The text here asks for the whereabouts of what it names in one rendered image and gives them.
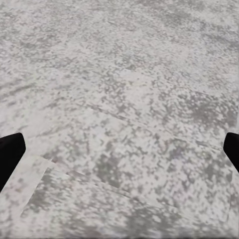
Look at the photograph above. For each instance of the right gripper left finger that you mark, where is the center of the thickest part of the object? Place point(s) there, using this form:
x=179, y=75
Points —
x=12, y=149

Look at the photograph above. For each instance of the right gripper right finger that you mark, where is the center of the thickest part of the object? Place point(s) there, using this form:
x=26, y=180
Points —
x=231, y=148

